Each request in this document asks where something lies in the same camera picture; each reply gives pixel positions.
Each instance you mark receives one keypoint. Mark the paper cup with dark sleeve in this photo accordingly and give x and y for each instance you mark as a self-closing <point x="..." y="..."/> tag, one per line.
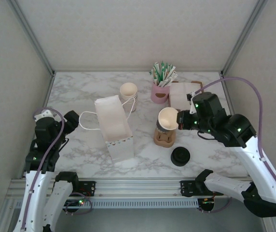
<point x="167" y="118"/>

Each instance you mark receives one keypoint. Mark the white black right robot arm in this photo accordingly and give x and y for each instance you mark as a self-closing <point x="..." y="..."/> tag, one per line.
<point x="256" y="164"/>

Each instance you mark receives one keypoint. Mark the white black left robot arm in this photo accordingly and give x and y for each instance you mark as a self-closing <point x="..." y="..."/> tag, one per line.
<point x="35" y="193"/>

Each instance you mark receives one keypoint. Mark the pink straw holder cup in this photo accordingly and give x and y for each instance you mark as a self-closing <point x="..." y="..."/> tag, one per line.
<point x="159" y="96"/>

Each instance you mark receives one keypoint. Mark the brown cardboard napkin tray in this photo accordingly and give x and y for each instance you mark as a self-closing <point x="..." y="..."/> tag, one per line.
<point x="200" y="83"/>

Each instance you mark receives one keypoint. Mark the paper wrapped stirrer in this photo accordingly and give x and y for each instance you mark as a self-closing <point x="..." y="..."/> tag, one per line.
<point x="169" y="78"/>

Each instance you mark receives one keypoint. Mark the green white wrapped straw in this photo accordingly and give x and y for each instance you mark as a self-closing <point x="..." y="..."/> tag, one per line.
<point x="153" y="77"/>
<point x="165" y="72"/>
<point x="162" y="71"/>
<point x="157" y="72"/>
<point x="169" y="74"/>

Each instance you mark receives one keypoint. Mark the circuit board with lights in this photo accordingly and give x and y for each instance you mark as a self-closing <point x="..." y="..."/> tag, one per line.
<point x="206" y="201"/>
<point x="80" y="200"/>

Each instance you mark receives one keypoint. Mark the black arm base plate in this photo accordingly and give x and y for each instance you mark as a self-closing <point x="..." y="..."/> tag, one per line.
<point x="87" y="188"/>
<point x="188" y="188"/>

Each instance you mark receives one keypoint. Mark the wide aluminium mounting rail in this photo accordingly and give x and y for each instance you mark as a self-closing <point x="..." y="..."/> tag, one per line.
<point x="138" y="187"/>

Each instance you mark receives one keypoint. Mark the aluminium frame leg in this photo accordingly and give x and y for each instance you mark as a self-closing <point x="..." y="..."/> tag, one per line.
<point x="7" y="212"/>
<point x="268" y="226"/>

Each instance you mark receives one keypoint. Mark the aluminium frame post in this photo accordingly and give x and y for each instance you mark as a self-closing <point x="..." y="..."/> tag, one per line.
<point x="244" y="36"/>
<point x="33" y="36"/>

